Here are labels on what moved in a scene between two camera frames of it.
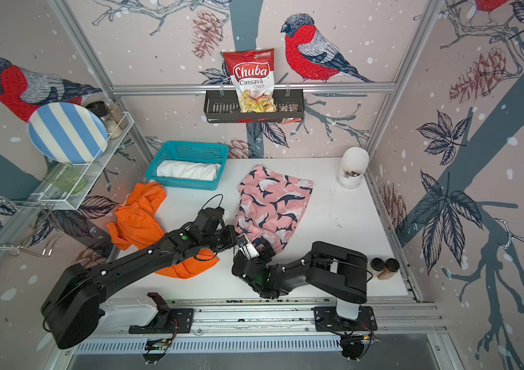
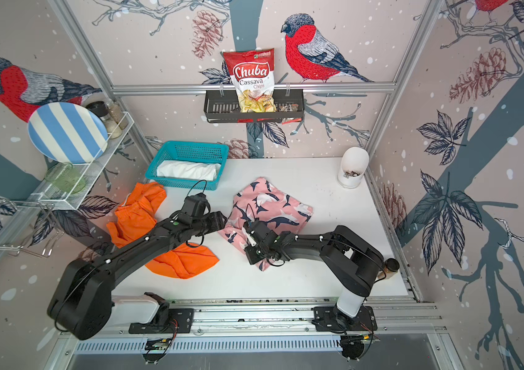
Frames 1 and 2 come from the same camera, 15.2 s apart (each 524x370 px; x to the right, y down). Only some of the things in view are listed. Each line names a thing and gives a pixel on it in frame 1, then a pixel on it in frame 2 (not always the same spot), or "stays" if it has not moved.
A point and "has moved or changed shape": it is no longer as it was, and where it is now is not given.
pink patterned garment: (270, 205) has moved or changed shape
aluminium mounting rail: (260, 316) stays
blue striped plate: (68, 132) stays
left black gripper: (232, 239) to (218, 221)
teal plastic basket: (188, 164) stays
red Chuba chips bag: (253, 75) stays
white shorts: (186, 169) stays
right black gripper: (265, 253) to (251, 260)
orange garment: (136, 223) stays
